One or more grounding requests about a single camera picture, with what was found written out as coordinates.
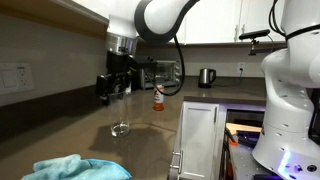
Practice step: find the black electric kettle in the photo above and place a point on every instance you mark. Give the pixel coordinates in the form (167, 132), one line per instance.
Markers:
(206, 78)

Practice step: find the white wall outlet plate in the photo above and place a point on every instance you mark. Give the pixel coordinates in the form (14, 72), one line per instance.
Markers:
(15, 77)

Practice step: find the black camera on stand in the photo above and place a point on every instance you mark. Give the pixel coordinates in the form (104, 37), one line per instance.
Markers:
(253, 37)

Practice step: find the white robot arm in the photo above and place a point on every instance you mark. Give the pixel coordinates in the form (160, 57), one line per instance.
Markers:
(284, 146)

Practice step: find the white lower cabinet door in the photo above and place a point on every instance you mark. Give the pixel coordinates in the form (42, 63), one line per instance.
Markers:
(193, 153)

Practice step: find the orange white soda can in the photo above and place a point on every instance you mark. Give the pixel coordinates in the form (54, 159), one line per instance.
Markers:
(158, 98)

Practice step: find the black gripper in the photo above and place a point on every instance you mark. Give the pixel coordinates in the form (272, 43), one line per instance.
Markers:
(117, 77)

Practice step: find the white upper cabinets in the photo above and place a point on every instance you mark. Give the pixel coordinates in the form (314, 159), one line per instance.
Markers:
(190, 21)

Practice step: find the black orange handled tool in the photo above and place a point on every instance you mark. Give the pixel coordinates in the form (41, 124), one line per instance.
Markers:
(232, 141)

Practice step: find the blue microfiber cloth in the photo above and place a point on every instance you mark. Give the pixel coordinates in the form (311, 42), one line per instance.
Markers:
(74, 167)

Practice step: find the clear tall drinking glass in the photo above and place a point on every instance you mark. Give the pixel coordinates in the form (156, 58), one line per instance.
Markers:
(118, 115)

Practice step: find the silver toaster oven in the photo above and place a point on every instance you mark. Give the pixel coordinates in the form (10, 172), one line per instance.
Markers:
(166, 73)

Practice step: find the white wall outlet with plug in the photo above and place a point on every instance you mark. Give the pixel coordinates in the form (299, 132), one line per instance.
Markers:
(241, 67)

